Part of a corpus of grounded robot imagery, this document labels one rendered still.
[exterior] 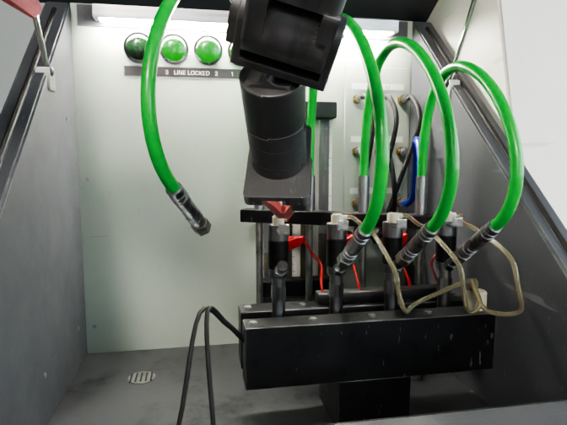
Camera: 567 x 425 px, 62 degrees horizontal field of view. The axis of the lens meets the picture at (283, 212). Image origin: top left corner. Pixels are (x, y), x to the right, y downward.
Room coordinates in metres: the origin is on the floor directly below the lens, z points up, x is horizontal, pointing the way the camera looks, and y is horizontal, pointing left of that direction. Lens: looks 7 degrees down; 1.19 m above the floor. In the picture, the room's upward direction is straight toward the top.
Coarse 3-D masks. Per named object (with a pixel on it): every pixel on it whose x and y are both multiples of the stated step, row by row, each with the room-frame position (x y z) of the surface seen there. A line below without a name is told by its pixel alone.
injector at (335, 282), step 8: (328, 224) 0.62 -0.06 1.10; (336, 224) 0.62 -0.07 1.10; (328, 232) 0.62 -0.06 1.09; (336, 232) 0.62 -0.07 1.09; (344, 232) 0.62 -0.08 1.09; (328, 240) 0.62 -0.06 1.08; (336, 240) 0.62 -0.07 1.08; (344, 240) 0.62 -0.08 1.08; (328, 248) 0.62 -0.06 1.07; (336, 248) 0.62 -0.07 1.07; (328, 256) 0.62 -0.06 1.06; (336, 256) 0.62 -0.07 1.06; (328, 264) 0.62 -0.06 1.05; (336, 264) 0.61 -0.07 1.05; (328, 272) 0.63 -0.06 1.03; (336, 272) 0.61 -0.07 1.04; (344, 272) 0.62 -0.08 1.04; (336, 280) 0.62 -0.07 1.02; (336, 288) 0.62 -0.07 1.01; (336, 296) 0.62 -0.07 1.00; (336, 304) 0.62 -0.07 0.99; (336, 312) 0.62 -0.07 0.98
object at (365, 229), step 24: (360, 48) 0.53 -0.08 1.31; (312, 96) 0.77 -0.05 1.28; (384, 96) 0.49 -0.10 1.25; (312, 120) 0.78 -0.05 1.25; (384, 120) 0.48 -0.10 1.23; (312, 144) 0.78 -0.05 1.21; (384, 144) 0.47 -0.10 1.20; (312, 168) 0.78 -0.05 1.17; (384, 168) 0.47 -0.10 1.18; (312, 192) 0.78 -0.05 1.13; (384, 192) 0.48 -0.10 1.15; (360, 240) 0.53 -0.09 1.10
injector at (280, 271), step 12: (276, 240) 0.60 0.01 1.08; (288, 240) 0.62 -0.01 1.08; (276, 252) 0.60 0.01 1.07; (288, 252) 0.61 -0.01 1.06; (276, 264) 0.60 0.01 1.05; (288, 264) 0.61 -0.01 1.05; (276, 276) 0.60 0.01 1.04; (276, 288) 0.61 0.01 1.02; (276, 300) 0.61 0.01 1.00; (276, 312) 0.61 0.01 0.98
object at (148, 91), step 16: (176, 0) 0.50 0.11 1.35; (160, 16) 0.47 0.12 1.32; (160, 32) 0.46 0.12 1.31; (160, 48) 0.46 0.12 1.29; (144, 64) 0.45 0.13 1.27; (144, 80) 0.44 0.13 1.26; (144, 96) 0.44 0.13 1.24; (144, 112) 0.44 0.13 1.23; (144, 128) 0.45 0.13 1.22; (160, 144) 0.46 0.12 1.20; (160, 160) 0.46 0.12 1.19; (160, 176) 0.47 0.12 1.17
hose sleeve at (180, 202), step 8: (168, 192) 0.49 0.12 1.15; (176, 192) 0.49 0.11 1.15; (184, 192) 0.50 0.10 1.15; (176, 200) 0.50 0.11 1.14; (184, 200) 0.50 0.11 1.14; (184, 208) 0.51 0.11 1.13; (192, 208) 0.52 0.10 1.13; (184, 216) 0.53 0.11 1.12; (192, 216) 0.53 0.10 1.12; (200, 216) 0.54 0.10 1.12; (192, 224) 0.54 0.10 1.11; (200, 224) 0.55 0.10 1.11
